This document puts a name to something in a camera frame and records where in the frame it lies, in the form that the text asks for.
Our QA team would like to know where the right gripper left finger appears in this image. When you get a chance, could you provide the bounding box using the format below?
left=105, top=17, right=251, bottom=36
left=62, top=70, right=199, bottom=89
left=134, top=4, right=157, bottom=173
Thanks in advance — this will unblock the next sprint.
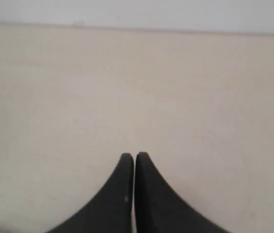
left=49, top=153, right=134, bottom=233

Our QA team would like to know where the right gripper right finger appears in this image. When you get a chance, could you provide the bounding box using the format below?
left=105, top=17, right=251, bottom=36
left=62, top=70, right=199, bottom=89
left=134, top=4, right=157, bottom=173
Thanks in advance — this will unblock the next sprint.
left=135, top=152, right=227, bottom=233

